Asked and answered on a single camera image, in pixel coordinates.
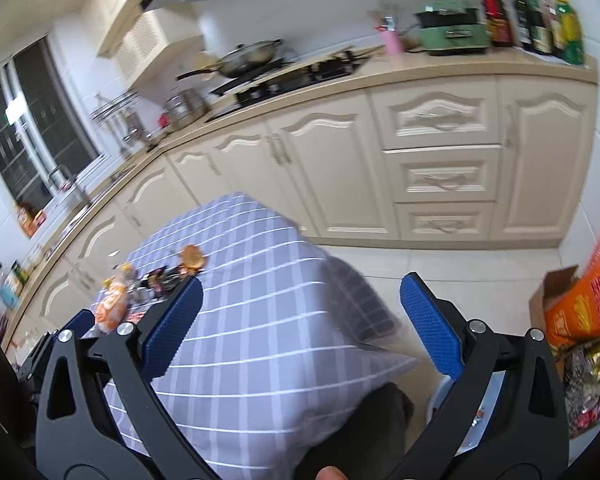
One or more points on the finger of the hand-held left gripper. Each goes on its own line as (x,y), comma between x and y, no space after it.
(80,321)

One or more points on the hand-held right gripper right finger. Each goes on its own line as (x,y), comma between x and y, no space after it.
(430,330)

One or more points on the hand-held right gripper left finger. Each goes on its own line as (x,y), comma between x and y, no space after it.
(175,325)

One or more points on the orange snack packet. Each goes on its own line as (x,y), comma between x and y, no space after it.
(111,305)

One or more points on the brown paper ball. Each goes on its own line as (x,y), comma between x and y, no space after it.
(192,258)

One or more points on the light blue plastic bin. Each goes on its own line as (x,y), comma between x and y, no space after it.
(441,399)

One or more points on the person's right hand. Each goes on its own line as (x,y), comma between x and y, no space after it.
(332,474)

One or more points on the dark snack wrapper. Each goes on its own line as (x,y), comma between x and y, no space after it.
(155,280)

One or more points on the glass condiment jar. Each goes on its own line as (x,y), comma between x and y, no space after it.
(12,285)

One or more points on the grey plaid tablecloth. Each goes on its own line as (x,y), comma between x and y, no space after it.
(260,310)

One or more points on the small cream cabinet drawer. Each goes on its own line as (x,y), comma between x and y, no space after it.
(445,234)

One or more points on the person's leg in dark trousers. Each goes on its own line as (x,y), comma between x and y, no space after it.
(370,425)

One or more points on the orange carton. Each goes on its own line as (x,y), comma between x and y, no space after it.
(27,220)

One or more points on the brown cardboard box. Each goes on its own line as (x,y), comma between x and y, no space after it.
(555,290)

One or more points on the medium cream cabinet drawer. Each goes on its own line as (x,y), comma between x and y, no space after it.
(445,192)

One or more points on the metal sink faucet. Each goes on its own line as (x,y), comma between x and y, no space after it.
(60,175)

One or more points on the orange printed bag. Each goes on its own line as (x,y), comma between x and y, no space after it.
(595,295)

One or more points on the cream kitchen base cabinet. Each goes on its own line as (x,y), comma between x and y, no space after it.
(330,185)

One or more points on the wide cream cabinet door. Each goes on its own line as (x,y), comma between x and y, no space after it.
(545,170)

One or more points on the large cream cabinet drawer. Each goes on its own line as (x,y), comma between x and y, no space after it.
(430,132)

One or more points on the metal dish rack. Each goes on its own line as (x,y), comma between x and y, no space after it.
(125,120)

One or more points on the dark framed window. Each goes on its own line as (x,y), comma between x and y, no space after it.
(45,110)

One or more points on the steel pot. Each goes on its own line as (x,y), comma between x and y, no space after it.
(182,107)

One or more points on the steel wok with lid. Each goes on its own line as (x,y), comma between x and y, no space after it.
(245,57)

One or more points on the black gas stove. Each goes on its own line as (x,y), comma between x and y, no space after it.
(300,77)

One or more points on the pink utensil holder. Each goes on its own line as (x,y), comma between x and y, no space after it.
(392,42)

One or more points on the green electric cooker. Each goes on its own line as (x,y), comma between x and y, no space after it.
(450,35)

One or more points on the yellow green packet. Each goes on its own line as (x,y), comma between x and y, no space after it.
(570,35)

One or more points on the cream wall cabinet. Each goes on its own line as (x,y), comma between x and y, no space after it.
(120,5)

